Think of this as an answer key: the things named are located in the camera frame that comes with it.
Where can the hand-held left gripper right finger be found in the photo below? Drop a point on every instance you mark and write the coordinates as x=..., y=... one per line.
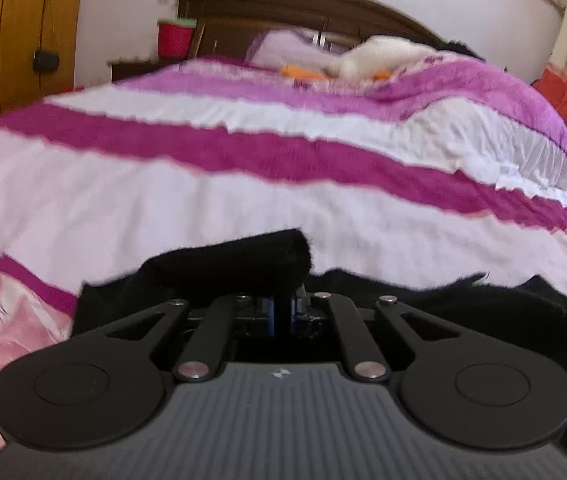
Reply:
x=292, y=312

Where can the small black bag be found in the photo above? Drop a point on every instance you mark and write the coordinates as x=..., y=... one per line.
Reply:
x=45, y=61

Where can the red bucket with green rim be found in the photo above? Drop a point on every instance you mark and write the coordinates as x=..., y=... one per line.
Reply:
x=176, y=40

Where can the light wooden wardrobe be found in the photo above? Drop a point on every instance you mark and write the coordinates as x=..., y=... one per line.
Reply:
x=3, y=35

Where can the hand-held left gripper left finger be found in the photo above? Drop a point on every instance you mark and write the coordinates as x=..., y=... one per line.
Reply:
x=269, y=311

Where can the black cardigan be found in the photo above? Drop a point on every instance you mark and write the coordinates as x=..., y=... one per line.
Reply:
x=233, y=260

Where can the dark wooden headboard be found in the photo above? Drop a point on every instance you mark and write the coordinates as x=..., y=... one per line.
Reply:
x=288, y=10

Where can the orange plush toy part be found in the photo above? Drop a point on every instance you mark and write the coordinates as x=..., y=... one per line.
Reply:
x=301, y=72

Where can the white plush toy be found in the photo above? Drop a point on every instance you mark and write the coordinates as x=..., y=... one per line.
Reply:
x=378, y=57

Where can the purple white floral bedcover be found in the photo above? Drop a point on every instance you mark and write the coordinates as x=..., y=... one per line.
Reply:
x=213, y=170

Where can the dark wooden nightstand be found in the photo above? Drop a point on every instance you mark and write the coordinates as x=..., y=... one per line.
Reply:
x=133, y=67

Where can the folded purple white quilt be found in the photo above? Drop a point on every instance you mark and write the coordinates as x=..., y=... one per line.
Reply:
x=473, y=105

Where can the lilac pillow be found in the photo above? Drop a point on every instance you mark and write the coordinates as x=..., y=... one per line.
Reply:
x=288, y=50

